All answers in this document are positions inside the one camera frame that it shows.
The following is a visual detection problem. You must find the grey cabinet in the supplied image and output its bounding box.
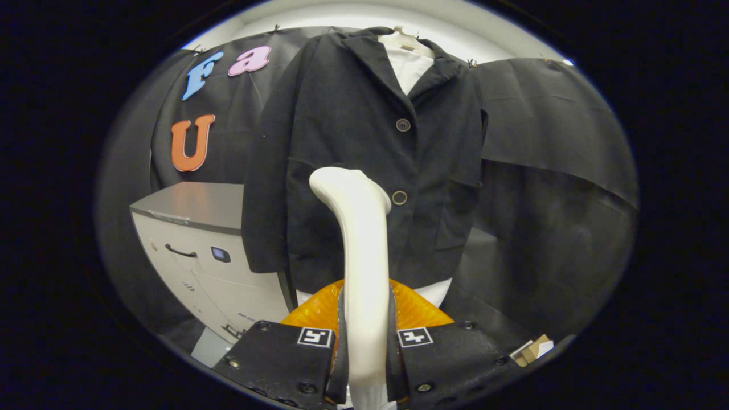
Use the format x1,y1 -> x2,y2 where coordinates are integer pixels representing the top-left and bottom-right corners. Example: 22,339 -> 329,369
129,182 -> 298,346

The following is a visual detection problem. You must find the black backdrop cloth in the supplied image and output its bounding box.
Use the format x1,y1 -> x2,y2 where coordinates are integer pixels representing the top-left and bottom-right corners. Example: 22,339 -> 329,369
96,26 -> 640,354

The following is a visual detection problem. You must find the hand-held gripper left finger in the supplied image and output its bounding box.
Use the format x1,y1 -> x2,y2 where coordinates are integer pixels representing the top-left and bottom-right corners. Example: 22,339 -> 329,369
212,279 -> 350,410

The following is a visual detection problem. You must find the white plastic hanger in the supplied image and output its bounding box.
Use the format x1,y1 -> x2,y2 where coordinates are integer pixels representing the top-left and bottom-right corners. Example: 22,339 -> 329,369
378,25 -> 437,59

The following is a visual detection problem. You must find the black blazer jacket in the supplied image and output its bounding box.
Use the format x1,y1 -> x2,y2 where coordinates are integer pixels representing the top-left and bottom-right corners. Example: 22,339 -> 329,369
241,26 -> 489,294

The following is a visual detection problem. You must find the cardboard piece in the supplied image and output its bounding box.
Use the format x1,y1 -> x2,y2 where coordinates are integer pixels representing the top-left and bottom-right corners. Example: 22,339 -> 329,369
509,334 -> 555,368

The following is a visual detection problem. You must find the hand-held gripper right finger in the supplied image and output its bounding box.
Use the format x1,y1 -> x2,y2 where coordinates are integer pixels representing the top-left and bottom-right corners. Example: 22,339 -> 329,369
387,278 -> 520,408

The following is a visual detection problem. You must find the white garment steamer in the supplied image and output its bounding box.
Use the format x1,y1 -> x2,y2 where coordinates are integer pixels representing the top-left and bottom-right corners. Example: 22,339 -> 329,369
309,166 -> 395,410

